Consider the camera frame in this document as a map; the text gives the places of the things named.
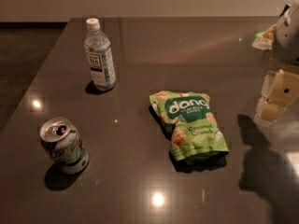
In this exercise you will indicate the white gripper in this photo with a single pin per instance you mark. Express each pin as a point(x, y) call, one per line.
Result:
point(288, 37)

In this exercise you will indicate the green white 7up can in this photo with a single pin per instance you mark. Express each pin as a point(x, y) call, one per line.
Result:
point(61, 140)

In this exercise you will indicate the green Dang snack bag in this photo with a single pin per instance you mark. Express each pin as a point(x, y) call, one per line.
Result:
point(193, 129)

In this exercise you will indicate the clear plastic water bottle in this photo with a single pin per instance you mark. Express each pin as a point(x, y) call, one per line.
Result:
point(99, 54)

